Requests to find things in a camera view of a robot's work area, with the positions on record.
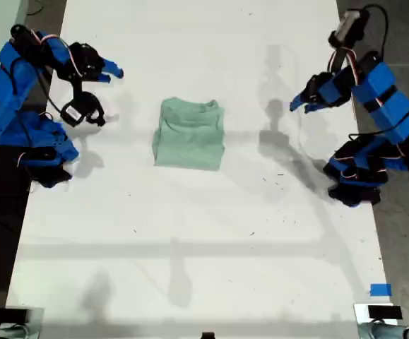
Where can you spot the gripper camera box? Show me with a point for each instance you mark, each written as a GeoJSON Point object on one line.
{"type": "Point", "coordinates": [349, 23]}
{"type": "Point", "coordinates": [71, 113]}

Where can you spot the blue tape strip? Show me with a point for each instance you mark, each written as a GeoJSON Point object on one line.
{"type": "Point", "coordinates": [380, 289]}

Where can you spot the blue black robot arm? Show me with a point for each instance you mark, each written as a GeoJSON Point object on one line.
{"type": "Point", "coordinates": [10, 88]}
{"type": "Point", "coordinates": [388, 102]}

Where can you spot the small black mount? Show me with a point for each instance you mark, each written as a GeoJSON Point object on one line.
{"type": "Point", "coordinates": [207, 335]}

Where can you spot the camera black stalk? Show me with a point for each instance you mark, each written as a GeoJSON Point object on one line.
{"type": "Point", "coordinates": [339, 58]}
{"type": "Point", "coordinates": [78, 90]}

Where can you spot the silver metal bracket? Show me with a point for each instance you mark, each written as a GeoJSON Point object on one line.
{"type": "Point", "coordinates": [360, 312]}
{"type": "Point", "coordinates": [36, 319]}

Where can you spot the pale grey tube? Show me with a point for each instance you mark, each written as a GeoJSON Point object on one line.
{"type": "Point", "coordinates": [6, 333]}
{"type": "Point", "coordinates": [384, 332]}

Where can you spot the small black box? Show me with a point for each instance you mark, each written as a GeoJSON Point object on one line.
{"type": "Point", "coordinates": [11, 315]}
{"type": "Point", "coordinates": [384, 312]}

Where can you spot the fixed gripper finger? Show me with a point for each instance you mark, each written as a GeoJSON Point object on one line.
{"type": "Point", "coordinates": [104, 77]}
{"type": "Point", "coordinates": [313, 108]}

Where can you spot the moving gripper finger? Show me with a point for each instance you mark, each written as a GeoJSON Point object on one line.
{"type": "Point", "coordinates": [112, 68]}
{"type": "Point", "coordinates": [299, 101]}

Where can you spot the pale green T-shirt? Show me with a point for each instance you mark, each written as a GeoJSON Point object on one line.
{"type": "Point", "coordinates": [186, 141]}

